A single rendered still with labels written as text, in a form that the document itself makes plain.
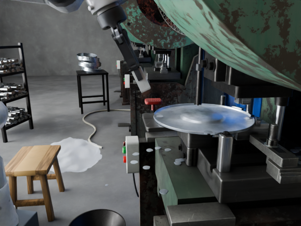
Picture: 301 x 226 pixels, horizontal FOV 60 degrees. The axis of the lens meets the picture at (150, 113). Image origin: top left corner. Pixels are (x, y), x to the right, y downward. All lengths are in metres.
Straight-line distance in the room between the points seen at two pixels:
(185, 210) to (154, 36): 1.60
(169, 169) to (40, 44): 7.00
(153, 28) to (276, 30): 1.79
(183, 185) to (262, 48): 0.48
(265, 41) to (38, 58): 7.44
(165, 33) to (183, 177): 1.48
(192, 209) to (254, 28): 0.44
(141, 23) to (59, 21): 5.55
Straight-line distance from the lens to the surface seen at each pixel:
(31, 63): 7.70
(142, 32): 2.04
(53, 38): 7.50
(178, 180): 0.72
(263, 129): 0.79
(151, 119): 0.76
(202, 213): 0.62
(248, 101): 0.80
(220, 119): 0.76
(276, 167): 0.65
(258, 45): 0.28
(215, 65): 0.72
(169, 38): 2.06
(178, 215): 0.60
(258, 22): 0.28
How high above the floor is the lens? 1.01
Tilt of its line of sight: 16 degrees down
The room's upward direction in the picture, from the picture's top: straight up
